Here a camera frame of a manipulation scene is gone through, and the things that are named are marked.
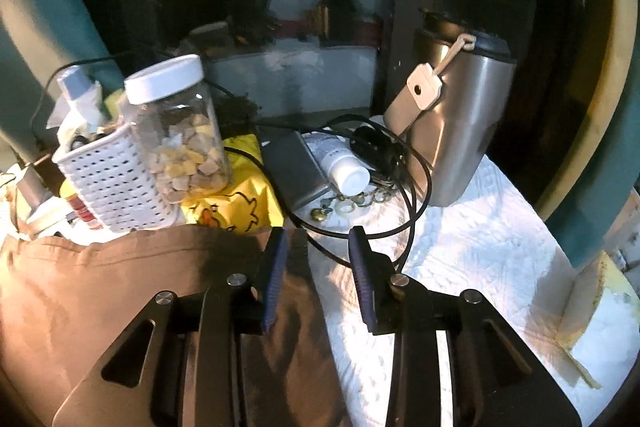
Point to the brown t-shirt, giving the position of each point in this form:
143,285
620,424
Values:
125,282

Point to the grey power bank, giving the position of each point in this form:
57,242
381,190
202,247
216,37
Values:
295,167

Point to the pale yellow small box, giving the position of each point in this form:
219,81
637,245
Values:
590,302

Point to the clear jar with white lid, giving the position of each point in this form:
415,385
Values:
185,147

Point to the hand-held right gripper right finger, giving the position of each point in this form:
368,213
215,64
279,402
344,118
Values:
361,282

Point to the small white bottle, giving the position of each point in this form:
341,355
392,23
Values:
345,174

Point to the yellow duck print bag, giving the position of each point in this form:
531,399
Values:
235,202

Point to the pale yellow post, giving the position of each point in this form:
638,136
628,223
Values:
615,82

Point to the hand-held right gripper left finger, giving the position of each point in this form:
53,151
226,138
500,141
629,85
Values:
275,277

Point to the white tissue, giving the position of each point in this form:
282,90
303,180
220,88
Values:
75,119

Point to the stainless steel tumbler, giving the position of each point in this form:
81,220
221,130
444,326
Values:
465,122

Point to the white perforated plastic basket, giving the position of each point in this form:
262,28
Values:
110,187

